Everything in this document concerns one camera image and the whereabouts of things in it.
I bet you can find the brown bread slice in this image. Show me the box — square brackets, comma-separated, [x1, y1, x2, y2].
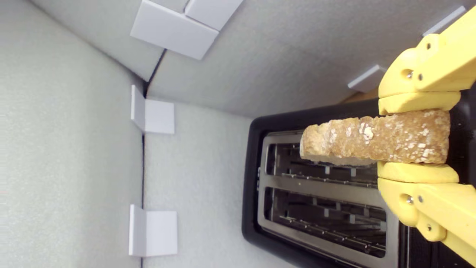
[299, 110, 451, 166]

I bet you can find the black two-slot toaster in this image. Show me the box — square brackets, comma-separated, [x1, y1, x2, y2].
[242, 84, 476, 268]

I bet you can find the white wall clip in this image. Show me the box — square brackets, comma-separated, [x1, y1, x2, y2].
[348, 64, 387, 93]
[130, 0, 244, 61]
[129, 204, 178, 257]
[131, 85, 175, 134]

